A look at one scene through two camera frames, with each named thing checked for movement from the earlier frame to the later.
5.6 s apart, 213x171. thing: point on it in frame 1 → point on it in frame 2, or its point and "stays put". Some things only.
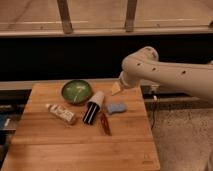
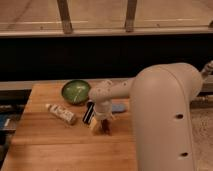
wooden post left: [63, 7] stays put
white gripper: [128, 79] → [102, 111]
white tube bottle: [64, 115] stays put
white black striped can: [94, 105] stays put
